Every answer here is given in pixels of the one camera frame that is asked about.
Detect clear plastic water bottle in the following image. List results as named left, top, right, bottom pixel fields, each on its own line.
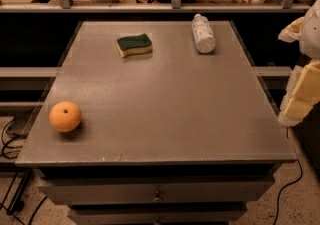
left=192, top=14, right=216, bottom=54

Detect black cable on right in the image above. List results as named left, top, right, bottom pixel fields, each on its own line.
left=272, top=127, right=304, bottom=225

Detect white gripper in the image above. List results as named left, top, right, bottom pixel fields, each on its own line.
left=278, top=0, right=320, bottom=127

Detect green and yellow sponge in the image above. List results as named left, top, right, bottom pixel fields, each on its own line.
left=117, top=34, right=152, bottom=57

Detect black cables on left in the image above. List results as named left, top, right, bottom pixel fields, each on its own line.
left=0, top=108, right=48, bottom=225

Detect orange fruit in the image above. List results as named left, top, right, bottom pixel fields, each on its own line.
left=49, top=101, right=82, bottom=132

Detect metal drawer knob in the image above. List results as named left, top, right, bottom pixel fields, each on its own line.
left=153, top=191, right=163, bottom=203

